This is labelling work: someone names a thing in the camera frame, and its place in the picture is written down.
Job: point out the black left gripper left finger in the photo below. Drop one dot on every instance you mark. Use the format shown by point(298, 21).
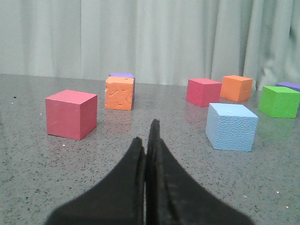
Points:
point(115, 200)

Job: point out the purple foam cube right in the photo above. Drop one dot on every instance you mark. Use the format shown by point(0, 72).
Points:
point(291, 85)

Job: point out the red foam cube far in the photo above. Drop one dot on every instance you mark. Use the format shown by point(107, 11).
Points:
point(203, 91)

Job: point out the white curtain backdrop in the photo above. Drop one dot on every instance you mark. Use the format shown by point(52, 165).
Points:
point(159, 41)

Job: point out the purple foam cube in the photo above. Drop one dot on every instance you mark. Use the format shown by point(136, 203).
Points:
point(291, 85)
point(123, 74)

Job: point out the red foam cube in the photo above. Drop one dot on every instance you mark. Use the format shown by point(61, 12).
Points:
point(203, 91)
point(71, 114)

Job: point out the green foam cube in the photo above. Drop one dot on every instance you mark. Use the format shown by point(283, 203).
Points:
point(279, 102)

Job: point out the purple foam cube left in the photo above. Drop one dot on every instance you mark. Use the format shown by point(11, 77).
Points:
point(123, 74)

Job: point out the textured light blue foam cube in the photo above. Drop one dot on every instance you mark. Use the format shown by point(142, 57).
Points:
point(231, 127)

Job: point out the dented orange foam cube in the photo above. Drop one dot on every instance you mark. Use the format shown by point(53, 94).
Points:
point(119, 93)

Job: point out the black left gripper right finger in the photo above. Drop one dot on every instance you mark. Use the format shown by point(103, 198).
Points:
point(173, 197)

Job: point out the smooth orange foam cube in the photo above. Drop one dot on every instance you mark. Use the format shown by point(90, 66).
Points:
point(236, 88)

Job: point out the red foam cube near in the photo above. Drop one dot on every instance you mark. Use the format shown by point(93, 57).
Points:
point(71, 114)

